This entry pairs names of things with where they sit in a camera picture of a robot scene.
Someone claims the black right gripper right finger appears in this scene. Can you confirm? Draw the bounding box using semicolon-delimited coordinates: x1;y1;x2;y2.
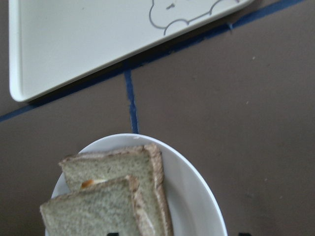
238;232;251;236

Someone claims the white round plate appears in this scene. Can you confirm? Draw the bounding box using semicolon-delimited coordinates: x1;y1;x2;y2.
45;133;228;236

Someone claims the bread slice with fried egg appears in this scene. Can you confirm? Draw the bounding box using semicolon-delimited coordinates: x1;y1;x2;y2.
59;144;174;236

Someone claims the cream rectangular serving tray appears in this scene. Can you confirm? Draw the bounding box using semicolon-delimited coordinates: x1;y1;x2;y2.
8;0;250;102

